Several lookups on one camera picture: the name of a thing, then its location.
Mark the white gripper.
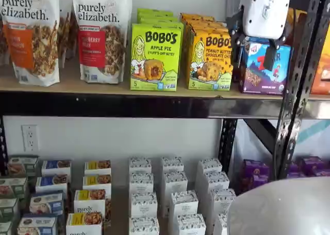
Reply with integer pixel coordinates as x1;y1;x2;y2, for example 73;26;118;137
226;0;291;71

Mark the orange Bobo's peanut butter box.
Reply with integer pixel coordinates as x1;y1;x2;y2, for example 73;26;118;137
183;19;225;29
179;12;216;22
190;33;234;91
187;26;230;38

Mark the purple blue Zbar box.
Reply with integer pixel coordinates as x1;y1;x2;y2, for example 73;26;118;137
238;36;294;95

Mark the black perforated shelf upright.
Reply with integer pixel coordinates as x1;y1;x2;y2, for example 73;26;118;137
0;115;8;176
220;118;238;175
274;0;330;181

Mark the black diagonal shelf brace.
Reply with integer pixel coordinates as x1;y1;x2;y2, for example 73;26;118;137
243;118;278;149

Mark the green Bobo's apple pie box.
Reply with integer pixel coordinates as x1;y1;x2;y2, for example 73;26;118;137
139;18;184;27
138;13;179;21
130;22;185;92
136;8;174;15

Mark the purple snack box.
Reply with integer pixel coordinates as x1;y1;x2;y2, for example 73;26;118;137
243;159;271;176
286;162;302;178
240;173;269;195
300;156;326;178

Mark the black metal shelf beam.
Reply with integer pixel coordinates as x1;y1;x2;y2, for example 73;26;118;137
0;90;330;120

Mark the wooden shelf board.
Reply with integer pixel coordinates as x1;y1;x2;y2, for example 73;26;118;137
0;56;287;99

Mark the yellow oatmeal box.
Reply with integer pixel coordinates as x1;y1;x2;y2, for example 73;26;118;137
82;174;112;192
66;212;104;235
74;189;107;215
84;160;112;177

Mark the blue oatmeal box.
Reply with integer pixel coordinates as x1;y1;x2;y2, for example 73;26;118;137
41;159;72;179
29;191;64;216
35;174;69;195
17;213;59;235

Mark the green oatmeal box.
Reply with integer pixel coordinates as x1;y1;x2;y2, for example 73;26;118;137
0;221;13;235
7;155;40;178
0;177;29;201
0;197;20;223

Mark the yellow orange snack package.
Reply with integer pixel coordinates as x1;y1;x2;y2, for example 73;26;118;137
286;8;308;47

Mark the white patterned carton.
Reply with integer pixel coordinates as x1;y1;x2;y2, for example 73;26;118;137
128;157;153;175
128;172;155;195
197;158;223;179
176;213;207;235
128;216;160;235
203;171;230;195
210;188;237;215
130;192;158;219
169;190;200;221
213;213;229;235
161;156;185;174
161;171;189;212

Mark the red label granola bag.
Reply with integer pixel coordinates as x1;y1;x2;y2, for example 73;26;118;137
72;0;133;85

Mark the white granola bag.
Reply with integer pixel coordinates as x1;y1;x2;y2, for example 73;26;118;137
58;0;74;70
65;10;79;61
0;12;11;67

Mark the small Purely Elizabeth boxes group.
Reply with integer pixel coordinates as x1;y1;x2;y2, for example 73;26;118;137
0;155;233;235

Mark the orange label granola bag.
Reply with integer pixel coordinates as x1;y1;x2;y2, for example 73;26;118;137
0;0;61;88

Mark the white wall outlet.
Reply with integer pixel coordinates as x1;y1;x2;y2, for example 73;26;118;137
21;124;40;153

